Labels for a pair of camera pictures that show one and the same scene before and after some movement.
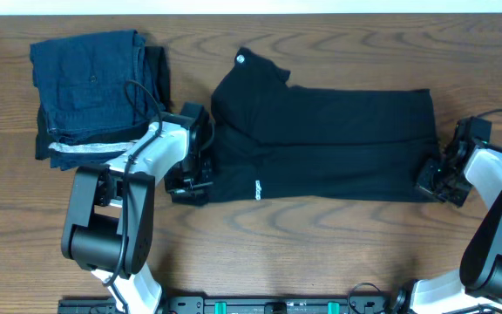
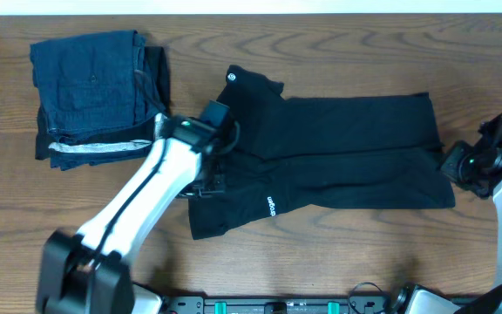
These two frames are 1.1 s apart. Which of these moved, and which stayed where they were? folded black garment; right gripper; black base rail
Moved: right gripper
Stayed: folded black garment; black base rail
